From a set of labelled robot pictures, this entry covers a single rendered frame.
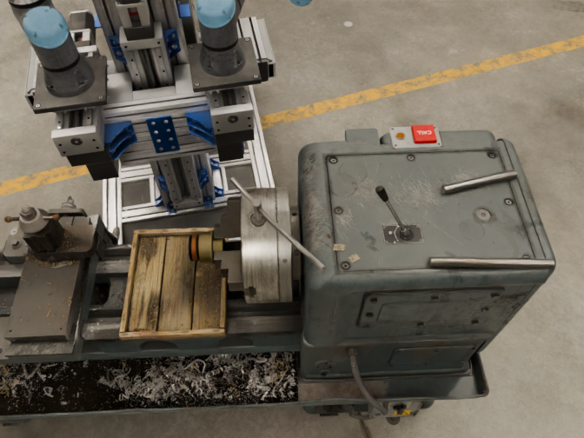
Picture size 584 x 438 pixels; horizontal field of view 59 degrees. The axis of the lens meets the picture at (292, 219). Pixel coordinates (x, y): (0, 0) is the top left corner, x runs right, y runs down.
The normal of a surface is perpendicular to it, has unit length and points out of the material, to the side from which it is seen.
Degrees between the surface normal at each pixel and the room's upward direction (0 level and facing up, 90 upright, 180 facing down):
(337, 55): 0
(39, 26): 7
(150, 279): 0
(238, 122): 90
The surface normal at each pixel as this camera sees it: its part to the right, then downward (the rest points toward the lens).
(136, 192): 0.00, -0.55
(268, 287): 0.04, 0.62
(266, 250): 0.03, 0.05
